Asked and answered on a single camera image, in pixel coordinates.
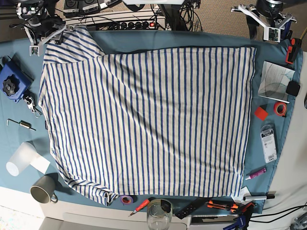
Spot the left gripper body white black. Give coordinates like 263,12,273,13
231,4,297,43

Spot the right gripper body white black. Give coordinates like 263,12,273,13
23,23,73,57

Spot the blue white striped T-shirt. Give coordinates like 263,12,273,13
38,26,257,205

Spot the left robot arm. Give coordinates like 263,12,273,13
231,0,297,43

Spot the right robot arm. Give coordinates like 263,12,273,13
10,0,73,56

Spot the orange black clamp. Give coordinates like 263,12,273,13
285,38,302,64

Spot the blue clamp block black knob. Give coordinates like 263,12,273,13
0,60,32,103

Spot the grey patterned notebook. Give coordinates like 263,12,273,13
258,61,295,104

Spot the black square box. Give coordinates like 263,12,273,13
286,80,300,97

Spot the metal carabiner key clip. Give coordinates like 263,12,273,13
23,95,42,118

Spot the red tape roll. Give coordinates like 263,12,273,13
273,102,287,117

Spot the red cube block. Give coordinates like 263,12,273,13
254,106,268,121

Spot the black hex key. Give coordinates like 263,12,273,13
6,119,21,126

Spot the clear plastic bit case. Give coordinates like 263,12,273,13
260,124,277,163

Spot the black power strip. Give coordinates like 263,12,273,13
101,21,165,30

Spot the teal table cloth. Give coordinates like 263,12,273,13
0,31,307,206

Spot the purple glue tube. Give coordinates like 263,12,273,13
245,167,266,180

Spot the grey ceramic mug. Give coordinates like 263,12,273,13
30,175,58,204

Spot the white paper card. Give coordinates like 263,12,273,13
231,186,251,205

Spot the white marker pen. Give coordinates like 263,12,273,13
243,195,275,201

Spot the purple tape roll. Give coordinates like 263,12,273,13
120,195,134,205

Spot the orange black utility knife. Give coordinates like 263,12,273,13
205,200,238,213

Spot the black remote control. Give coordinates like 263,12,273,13
175,197,208,219

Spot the blue black bar clamp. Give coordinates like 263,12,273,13
223,202,255,230

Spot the clear glass jar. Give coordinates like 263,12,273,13
147,199,173,230

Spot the orange handled screwdriver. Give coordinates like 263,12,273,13
129,197,155,216

